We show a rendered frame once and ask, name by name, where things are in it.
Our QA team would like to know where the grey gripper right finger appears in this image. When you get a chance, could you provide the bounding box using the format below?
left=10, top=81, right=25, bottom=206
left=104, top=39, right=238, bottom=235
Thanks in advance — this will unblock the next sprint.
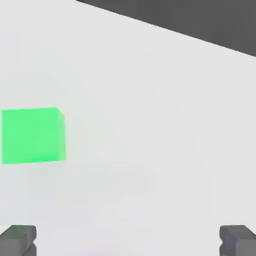
left=219, top=224, right=256, bottom=256

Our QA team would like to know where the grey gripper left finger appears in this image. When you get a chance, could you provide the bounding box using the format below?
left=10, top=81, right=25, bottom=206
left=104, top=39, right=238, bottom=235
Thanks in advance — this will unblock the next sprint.
left=0, top=224, right=38, bottom=256

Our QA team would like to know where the small green cube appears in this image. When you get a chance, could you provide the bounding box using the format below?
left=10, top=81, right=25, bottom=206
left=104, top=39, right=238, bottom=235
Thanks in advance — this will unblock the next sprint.
left=1, top=107, right=67, bottom=165

